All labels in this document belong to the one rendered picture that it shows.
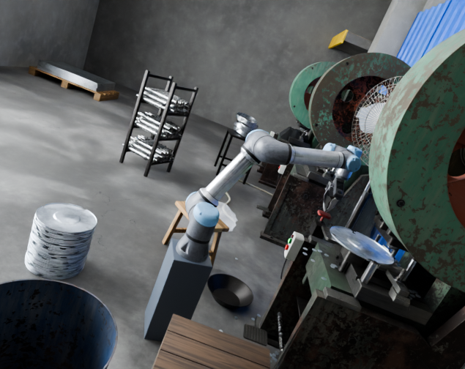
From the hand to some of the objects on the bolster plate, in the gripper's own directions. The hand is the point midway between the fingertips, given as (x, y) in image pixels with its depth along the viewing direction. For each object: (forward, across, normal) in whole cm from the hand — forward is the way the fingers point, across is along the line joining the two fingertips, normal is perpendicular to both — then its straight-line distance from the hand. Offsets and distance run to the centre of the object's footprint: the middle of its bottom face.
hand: (326, 210), depth 187 cm
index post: (+7, -10, +51) cm, 52 cm away
